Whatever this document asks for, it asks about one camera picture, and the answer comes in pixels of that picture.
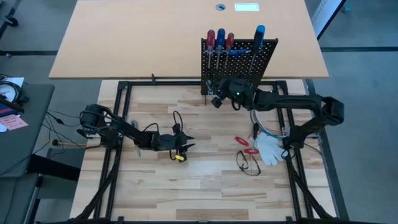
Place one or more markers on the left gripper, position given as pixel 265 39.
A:
pixel 168 143

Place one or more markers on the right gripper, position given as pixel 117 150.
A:
pixel 248 99

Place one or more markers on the small red tool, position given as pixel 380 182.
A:
pixel 241 141
pixel 251 151

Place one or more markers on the slim red screwdriver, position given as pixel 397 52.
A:
pixel 229 39

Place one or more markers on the thick red clear screwdriver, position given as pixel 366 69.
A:
pixel 211 39

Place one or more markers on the clear safety glasses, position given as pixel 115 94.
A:
pixel 248 165

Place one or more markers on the large black blue screwdriver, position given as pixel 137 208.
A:
pixel 258 34

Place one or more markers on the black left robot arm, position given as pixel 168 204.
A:
pixel 124 130

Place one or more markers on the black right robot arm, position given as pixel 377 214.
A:
pixel 295 101

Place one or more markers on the black metal pegboard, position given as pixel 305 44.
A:
pixel 267 59

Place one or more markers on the white work glove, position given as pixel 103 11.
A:
pixel 269 149

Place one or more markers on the small black clamp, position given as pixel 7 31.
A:
pixel 153 78

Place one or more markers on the white desk plate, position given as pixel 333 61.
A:
pixel 246 7

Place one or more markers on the beige desk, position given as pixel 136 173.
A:
pixel 140 40

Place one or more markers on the white blue panel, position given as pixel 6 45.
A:
pixel 326 15

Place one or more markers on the grey side table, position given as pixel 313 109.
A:
pixel 21 146

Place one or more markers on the pink paper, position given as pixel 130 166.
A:
pixel 14 123

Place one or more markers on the white paper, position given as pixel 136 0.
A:
pixel 12 81

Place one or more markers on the black chair caster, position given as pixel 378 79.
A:
pixel 12 21

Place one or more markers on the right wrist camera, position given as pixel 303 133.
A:
pixel 238 91

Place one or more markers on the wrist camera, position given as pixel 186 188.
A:
pixel 238 91
pixel 177 128

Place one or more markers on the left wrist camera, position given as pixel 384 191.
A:
pixel 177 128

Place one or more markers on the long pegboard hook rail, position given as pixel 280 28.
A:
pixel 244 51

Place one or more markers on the black aluminium frame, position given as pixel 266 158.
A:
pixel 161 83

